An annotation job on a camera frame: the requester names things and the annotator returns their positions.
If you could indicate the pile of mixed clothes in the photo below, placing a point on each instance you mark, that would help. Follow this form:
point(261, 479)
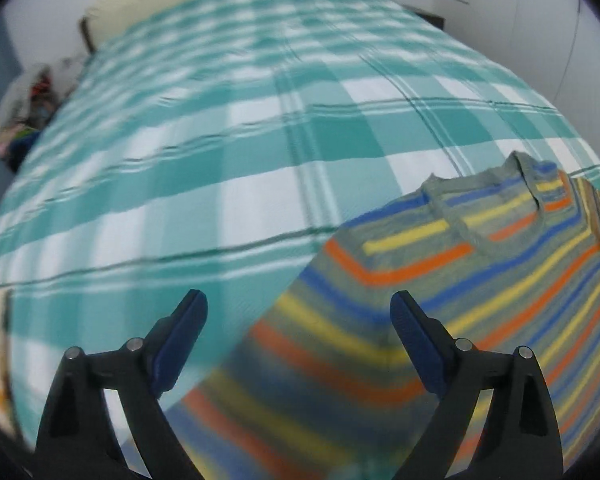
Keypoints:
point(35, 105)

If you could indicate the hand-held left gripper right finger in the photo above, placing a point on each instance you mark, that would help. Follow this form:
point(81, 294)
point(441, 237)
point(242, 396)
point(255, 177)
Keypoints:
point(420, 347)

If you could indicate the dark nightstand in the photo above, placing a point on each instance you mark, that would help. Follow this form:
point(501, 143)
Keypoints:
point(432, 19)

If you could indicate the white wardrobe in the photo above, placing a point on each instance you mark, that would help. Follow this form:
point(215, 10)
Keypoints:
point(530, 35)

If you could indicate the multicolour striped shirt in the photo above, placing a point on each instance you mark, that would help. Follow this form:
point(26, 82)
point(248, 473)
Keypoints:
point(430, 280)

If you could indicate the teal white plaid blanket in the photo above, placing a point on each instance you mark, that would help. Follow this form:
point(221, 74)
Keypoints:
point(230, 135)

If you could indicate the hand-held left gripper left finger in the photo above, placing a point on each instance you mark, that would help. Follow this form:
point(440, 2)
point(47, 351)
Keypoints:
point(177, 347)

